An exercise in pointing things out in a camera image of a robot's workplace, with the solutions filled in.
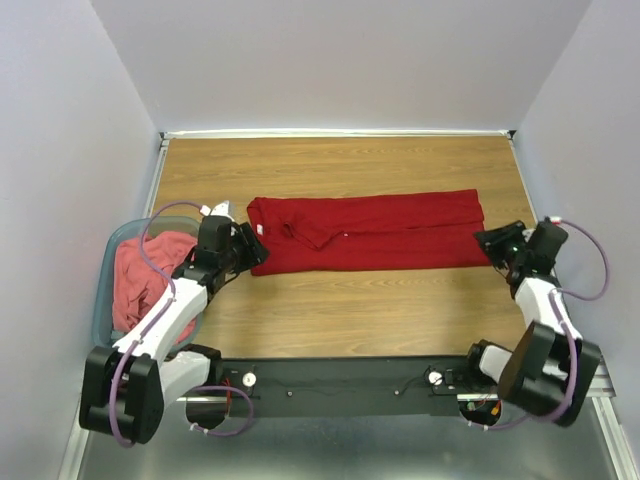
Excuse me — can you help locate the dark red t-shirt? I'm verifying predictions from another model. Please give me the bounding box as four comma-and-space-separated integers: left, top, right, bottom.
247, 189, 489, 276

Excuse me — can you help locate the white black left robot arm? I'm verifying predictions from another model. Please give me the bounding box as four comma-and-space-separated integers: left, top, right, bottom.
78, 214, 268, 448

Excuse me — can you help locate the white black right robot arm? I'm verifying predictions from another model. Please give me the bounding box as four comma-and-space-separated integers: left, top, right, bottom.
459, 217, 602, 427

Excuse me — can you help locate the pink t-shirt in bin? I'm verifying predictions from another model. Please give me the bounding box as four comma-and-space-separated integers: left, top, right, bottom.
112, 231, 196, 333

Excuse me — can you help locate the clear blue plastic bin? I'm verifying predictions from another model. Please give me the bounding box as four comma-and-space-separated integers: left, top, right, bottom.
91, 216, 199, 347

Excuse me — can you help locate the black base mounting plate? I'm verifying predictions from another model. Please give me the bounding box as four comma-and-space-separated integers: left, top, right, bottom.
186, 356, 503, 432

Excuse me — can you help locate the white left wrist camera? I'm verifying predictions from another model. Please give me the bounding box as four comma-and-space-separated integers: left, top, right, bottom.
199, 200, 234, 221

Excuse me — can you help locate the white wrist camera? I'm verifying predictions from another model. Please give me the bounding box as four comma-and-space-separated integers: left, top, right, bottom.
522, 216, 562, 241
199, 200, 234, 221

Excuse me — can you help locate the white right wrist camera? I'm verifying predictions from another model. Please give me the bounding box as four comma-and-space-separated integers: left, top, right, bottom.
522, 216, 562, 241

